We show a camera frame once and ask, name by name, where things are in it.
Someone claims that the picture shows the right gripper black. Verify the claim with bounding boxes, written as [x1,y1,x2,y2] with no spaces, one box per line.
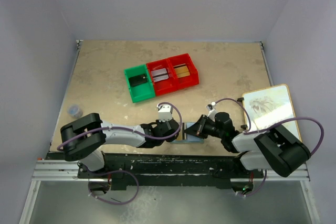
[184,114,224,139]

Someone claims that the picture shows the green card holder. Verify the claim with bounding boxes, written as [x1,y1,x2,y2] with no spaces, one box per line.
[171,122,204,144]

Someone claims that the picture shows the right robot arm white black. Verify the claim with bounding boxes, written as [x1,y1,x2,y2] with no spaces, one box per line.
[185,112,311,177]

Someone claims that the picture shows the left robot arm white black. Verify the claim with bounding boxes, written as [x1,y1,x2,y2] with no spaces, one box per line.
[57,113,182,178]

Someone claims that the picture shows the silver card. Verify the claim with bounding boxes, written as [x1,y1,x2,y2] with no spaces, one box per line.
[151,68,169,82]

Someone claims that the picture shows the black card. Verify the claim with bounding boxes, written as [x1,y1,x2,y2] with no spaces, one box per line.
[128,74,148,87]

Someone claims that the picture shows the gold card in bin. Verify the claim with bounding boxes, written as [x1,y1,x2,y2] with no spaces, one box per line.
[174,64,190,78]

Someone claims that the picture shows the green plastic bin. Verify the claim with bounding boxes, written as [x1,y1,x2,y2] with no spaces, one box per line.
[124,65,155,103]

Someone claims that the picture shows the middle red plastic bin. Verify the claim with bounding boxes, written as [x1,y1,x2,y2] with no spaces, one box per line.
[146,59,177,96]

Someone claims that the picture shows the red plastic bin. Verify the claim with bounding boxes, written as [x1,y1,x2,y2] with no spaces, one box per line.
[146,59,177,96]
[168,54,199,90]

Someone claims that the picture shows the right red plastic bin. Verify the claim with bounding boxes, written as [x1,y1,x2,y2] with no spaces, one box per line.
[168,54,199,90]

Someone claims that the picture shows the white tray with gold rim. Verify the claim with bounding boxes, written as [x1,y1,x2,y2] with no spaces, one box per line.
[242,84,296,131]

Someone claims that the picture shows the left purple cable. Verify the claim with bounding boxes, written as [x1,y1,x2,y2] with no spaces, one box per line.
[56,102,183,152]

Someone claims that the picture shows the purple cable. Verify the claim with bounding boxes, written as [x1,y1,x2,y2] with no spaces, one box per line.
[56,102,183,152]
[212,98,325,156]

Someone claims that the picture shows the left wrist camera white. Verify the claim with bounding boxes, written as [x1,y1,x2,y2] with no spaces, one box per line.
[157,104,173,122]

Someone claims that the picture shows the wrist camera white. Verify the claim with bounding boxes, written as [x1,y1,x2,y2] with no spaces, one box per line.
[206,102,217,119]
[157,104,173,122]

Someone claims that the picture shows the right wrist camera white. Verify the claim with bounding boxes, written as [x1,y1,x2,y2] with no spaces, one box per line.
[206,102,217,119]

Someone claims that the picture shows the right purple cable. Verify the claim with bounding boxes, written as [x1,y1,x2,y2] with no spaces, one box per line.
[212,98,325,156]

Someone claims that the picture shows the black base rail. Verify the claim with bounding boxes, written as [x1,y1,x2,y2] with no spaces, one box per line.
[75,153,264,190]

